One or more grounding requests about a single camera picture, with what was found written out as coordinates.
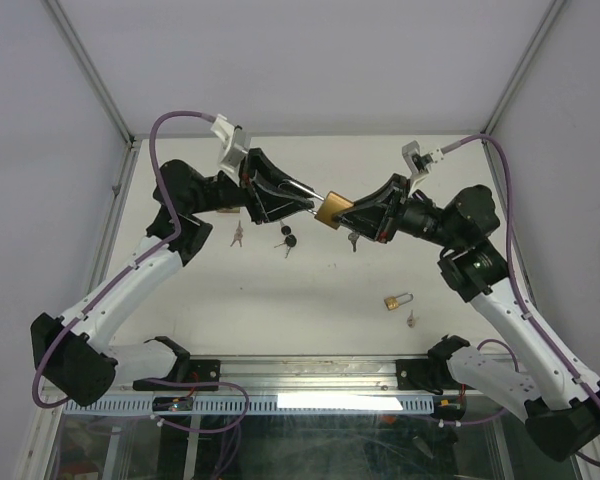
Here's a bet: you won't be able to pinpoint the medium brass padlock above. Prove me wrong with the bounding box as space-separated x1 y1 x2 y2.
314 191 354 230

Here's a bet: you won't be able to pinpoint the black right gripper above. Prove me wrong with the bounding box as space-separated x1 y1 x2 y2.
332 173 463 251

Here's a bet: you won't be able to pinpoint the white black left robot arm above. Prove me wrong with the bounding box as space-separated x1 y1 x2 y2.
30 148 317 406

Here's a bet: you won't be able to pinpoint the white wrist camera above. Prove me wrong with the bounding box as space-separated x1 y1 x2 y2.
402 141 444 191
211 115 251 175

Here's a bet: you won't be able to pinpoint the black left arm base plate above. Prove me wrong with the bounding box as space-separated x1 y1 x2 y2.
132 357 221 391

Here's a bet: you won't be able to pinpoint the small brass padlock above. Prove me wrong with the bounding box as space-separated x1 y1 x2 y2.
384 292 414 311

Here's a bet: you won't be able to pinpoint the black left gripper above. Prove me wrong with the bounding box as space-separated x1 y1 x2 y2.
190 150 316 226

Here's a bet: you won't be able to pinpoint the small keys near small padlock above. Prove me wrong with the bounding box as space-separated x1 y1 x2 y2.
406 310 417 328

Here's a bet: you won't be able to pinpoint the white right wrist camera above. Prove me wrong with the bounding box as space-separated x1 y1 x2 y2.
402 141 444 191

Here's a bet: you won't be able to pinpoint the silver key bunch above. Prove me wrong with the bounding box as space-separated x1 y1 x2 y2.
230 221 244 248

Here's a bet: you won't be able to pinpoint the aluminium mounting rail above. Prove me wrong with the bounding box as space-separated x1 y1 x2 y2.
42 353 536 399

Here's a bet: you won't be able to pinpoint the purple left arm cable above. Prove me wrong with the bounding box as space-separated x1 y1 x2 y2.
32 110 216 410

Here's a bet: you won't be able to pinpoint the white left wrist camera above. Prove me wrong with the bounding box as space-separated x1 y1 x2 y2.
211 115 251 175

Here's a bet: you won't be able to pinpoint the white slotted cable duct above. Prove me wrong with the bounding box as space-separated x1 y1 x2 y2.
64 393 434 417

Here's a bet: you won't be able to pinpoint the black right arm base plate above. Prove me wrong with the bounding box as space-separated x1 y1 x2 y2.
395 359 444 395

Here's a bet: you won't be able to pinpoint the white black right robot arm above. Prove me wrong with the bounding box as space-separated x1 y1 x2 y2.
332 175 600 462

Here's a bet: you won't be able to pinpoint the small silver key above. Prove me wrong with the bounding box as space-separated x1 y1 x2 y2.
348 232 359 253

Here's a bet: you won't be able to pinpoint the black headed key pair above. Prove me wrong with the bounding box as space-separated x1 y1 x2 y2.
276 224 298 258

